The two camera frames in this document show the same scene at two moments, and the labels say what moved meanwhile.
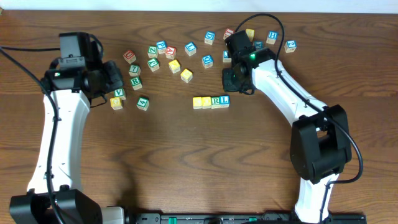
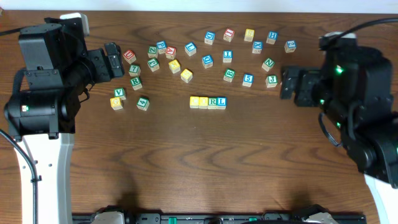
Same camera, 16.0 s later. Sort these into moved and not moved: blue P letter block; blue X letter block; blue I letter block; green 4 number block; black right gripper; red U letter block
Moved: black right gripper
Not moved: green 4 number block; blue X letter block; blue P letter block; red U letter block; blue I letter block
